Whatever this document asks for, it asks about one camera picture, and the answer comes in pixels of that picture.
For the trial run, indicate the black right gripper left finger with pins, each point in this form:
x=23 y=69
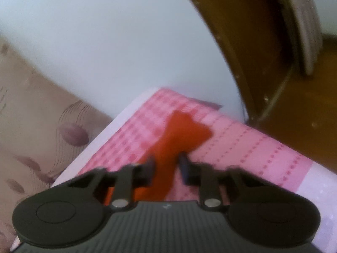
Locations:
x=77 y=209

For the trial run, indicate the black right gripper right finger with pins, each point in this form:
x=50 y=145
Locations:
x=256 y=209

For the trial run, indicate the red knitted sweater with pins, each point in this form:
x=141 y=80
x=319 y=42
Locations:
x=182 y=134

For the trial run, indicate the pink checkered bed sheet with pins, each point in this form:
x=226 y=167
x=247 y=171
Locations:
x=141 y=124

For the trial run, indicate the beige leaf-patterned mattress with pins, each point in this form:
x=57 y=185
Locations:
x=43 y=129

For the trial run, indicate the brown wooden door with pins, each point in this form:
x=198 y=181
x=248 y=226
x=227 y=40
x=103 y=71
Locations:
x=284 y=67

